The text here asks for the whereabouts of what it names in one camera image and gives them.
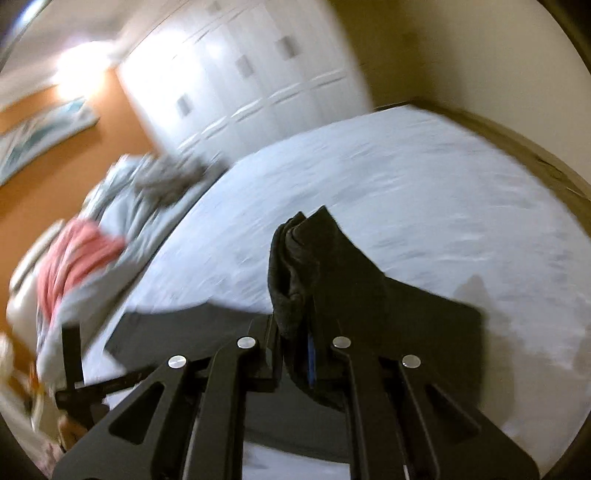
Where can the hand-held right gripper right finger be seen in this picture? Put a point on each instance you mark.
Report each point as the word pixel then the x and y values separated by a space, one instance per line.
pixel 311 364

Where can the wooden bed frame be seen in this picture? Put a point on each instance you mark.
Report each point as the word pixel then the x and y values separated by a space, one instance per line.
pixel 517 143

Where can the crumpled grey cloth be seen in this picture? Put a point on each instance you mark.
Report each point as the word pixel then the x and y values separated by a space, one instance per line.
pixel 168 182

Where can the black towel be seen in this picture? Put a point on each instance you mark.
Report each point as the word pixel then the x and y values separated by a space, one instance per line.
pixel 341 277

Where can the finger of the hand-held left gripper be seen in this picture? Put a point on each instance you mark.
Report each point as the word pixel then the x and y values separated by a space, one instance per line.
pixel 72 355
pixel 122 381

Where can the light grey quilt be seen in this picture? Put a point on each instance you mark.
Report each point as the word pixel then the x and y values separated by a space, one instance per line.
pixel 124 217

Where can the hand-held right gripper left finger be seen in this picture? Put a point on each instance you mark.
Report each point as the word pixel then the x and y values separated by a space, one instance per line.
pixel 263 353

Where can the cream pillow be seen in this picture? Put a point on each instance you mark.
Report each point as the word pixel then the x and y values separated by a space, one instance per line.
pixel 27 286

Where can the framed feather wall picture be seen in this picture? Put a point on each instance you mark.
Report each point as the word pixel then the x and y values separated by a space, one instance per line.
pixel 41 134

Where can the coral pink blanket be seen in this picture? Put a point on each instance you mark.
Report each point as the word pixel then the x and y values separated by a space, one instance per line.
pixel 76 263

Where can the white wardrobe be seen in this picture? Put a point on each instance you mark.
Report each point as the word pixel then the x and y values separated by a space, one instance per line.
pixel 240 69

